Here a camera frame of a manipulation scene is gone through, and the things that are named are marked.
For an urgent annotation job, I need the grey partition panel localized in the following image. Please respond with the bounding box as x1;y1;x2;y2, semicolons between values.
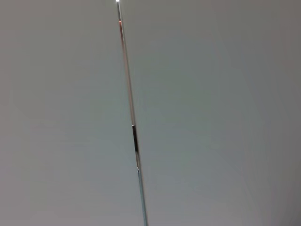
119;0;301;226
0;0;147;226

